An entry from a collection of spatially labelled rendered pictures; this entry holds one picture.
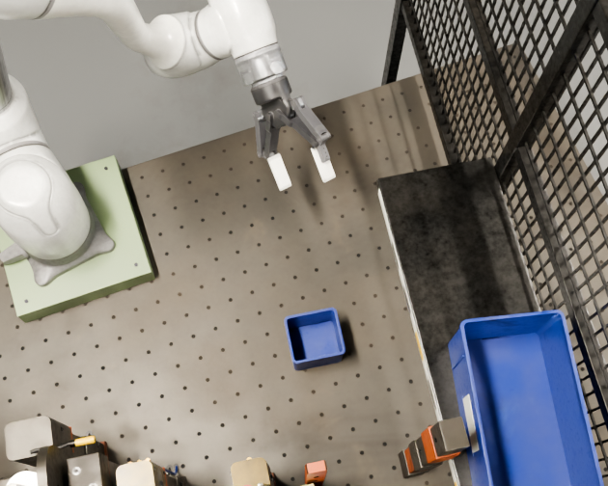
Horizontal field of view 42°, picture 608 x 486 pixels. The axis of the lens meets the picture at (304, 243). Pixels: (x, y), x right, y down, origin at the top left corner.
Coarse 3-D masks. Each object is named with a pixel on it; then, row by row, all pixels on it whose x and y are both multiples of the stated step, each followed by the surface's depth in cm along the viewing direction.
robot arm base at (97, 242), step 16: (80, 192) 172; (96, 224) 170; (96, 240) 169; (112, 240) 170; (0, 256) 166; (16, 256) 166; (32, 256) 165; (80, 256) 167; (48, 272) 166; (64, 272) 168
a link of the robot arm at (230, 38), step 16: (208, 0) 146; (224, 0) 143; (240, 0) 142; (256, 0) 144; (208, 16) 146; (224, 16) 144; (240, 16) 143; (256, 16) 144; (272, 16) 148; (208, 32) 147; (224, 32) 145; (240, 32) 144; (256, 32) 144; (272, 32) 146; (208, 48) 149; (224, 48) 147; (240, 48) 145; (256, 48) 145
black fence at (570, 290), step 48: (480, 0) 142; (576, 0) 105; (432, 48) 176; (480, 48) 143; (576, 48) 107; (432, 96) 182; (480, 144) 156; (528, 144) 134; (528, 192) 133; (576, 288) 124; (576, 336) 124
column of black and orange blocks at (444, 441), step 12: (444, 420) 114; (456, 420) 114; (432, 432) 119; (444, 432) 113; (456, 432) 113; (420, 444) 132; (432, 444) 121; (444, 444) 112; (456, 444) 112; (468, 444) 112; (408, 456) 148; (420, 456) 135; (432, 456) 122; (444, 456) 120; (408, 468) 151; (420, 468) 136; (432, 468) 143
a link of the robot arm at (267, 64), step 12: (264, 48) 145; (276, 48) 147; (240, 60) 146; (252, 60) 146; (264, 60) 146; (276, 60) 147; (240, 72) 149; (252, 72) 146; (264, 72) 146; (276, 72) 147; (252, 84) 150
